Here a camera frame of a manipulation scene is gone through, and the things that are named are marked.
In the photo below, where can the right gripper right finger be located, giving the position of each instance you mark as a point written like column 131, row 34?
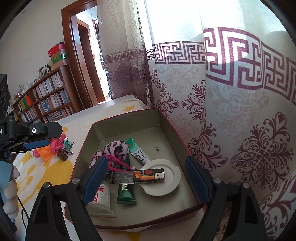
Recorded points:
column 245, row 219

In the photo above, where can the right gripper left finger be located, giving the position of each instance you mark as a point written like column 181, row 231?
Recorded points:
column 46, row 220

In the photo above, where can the light orange duck cube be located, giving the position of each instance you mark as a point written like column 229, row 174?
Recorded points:
column 45, row 153

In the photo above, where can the pink knotted foam tube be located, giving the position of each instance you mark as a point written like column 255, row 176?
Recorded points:
column 55, row 147

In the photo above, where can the teal binder clip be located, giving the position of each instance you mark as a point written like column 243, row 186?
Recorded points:
column 67, row 144

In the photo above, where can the white gloved left hand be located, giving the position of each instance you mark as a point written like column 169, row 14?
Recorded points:
column 11, row 192

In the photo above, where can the yellow white towel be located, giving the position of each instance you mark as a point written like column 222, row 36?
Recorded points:
column 34, row 172

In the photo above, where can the small brown block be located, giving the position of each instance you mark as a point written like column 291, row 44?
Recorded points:
column 62, row 156

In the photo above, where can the wooden bookshelf with books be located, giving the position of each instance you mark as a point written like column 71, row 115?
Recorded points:
column 51, row 98

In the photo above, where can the white red paper packet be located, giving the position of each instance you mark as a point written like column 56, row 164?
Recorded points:
column 100, row 206

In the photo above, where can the white ceramic dish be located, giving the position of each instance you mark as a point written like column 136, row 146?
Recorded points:
column 172, row 177

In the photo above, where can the stack of coloured boxes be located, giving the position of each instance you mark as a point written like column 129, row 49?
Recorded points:
column 58, row 55

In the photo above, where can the black orange lighter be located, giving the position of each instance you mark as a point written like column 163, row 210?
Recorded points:
column 144, row 176

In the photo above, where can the pink leopard plush toy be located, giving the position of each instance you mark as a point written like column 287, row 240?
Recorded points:
column 117, row 154

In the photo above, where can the white green paint tube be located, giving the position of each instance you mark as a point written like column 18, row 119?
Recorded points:
column 137, row 152

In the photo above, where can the patterned white purple curtain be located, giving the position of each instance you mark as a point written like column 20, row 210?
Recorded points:
column 223, row 73

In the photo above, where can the wooden door frame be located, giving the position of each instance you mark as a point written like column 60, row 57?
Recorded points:
column 80, row 32

